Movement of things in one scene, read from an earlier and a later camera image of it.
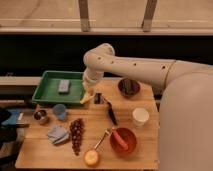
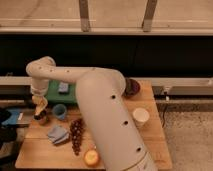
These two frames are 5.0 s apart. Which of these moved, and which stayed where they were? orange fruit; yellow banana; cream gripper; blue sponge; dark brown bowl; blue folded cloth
Moved: cream gripper; yellow banana
Stayed: dark brown bowl; orange fruit; blue sponge; blue folded cloth
